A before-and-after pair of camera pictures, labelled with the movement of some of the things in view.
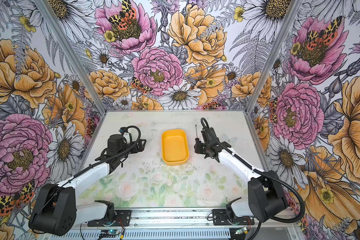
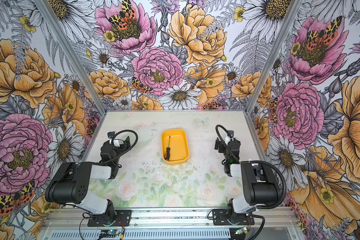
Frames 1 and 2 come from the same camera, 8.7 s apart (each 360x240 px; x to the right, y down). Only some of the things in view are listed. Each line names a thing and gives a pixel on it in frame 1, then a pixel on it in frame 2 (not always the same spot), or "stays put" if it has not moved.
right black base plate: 220,218 stays put
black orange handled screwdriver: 197,140 to 167,155
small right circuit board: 242,230 stays put
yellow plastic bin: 174,146 stays put
